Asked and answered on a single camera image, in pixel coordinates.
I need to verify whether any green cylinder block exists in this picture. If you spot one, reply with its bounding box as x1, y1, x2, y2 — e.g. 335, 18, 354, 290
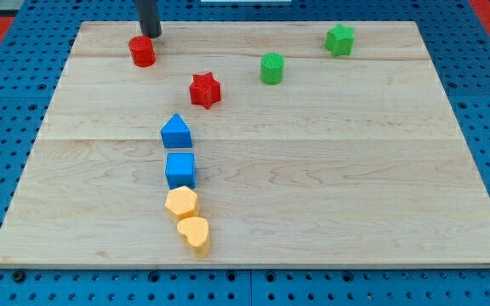
260, 53, 285, 85

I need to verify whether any green star block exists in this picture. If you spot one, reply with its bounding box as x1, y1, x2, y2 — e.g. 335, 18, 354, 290
325, 24, 355, 57

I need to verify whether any red cylinder block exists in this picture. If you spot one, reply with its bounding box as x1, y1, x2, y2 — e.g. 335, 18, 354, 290
128, 36, 157, 67

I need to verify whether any yellow heart block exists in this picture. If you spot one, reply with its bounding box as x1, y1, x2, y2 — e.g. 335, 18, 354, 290
177, 217, 211, 258

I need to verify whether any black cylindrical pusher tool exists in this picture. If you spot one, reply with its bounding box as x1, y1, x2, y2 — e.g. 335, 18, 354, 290
134, 0, 162, 38

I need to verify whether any yellow hexagon block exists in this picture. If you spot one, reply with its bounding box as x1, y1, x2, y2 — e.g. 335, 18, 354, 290
165, 186, 200, 224

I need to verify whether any blue cube block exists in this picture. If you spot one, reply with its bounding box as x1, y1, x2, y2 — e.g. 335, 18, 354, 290
165, 152, 196, 190

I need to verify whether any red star block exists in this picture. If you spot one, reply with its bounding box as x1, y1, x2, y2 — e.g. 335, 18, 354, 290
189, 72, 222, 110

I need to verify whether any light wooden board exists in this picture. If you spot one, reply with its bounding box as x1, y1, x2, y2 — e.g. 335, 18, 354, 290
0, 21, 490, 269

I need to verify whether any blue house-shaped block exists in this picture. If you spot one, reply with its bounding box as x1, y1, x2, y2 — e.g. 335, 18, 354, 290
160, 113, 192, 149

